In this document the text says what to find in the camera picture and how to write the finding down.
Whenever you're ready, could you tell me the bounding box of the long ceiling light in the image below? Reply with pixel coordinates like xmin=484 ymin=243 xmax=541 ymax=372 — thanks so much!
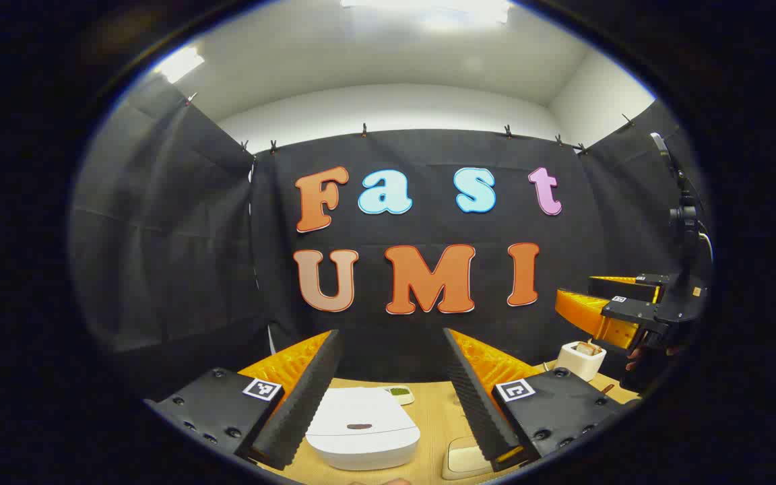
xmin=341 ymin=0 xmax=513 ymax=29

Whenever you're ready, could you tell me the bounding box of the black backdrop cloth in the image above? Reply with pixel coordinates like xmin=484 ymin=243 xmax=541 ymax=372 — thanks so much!
xmin=68 ymin=74 xmax=712 ymax=385

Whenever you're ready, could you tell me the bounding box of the white rice cooker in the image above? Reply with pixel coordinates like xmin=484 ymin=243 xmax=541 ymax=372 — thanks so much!
xmin=305 ymin=387 xmax=421 ymax=471

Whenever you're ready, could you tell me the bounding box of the square ceiling light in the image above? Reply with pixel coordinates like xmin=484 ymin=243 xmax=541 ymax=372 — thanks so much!
xmin=158 ymin=47 xmax=205 ymax=84

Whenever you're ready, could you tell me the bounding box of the white toaster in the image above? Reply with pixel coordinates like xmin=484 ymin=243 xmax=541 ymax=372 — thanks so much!
xmin=555 ymin=341 xmax=608 ymax=382

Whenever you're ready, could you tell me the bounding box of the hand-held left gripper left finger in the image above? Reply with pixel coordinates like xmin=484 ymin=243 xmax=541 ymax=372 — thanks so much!
xmin=145 ymin=329 xmax=345 ymax=471

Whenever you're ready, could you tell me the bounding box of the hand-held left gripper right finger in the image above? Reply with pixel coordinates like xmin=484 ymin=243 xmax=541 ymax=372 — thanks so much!
xmin=442 ymin=327 xmax=641 ymax=472

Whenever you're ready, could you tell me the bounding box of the white rice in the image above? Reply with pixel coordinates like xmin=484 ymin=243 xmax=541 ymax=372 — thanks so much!
xmin=447 ymin=441 xmax=491 ymax=474

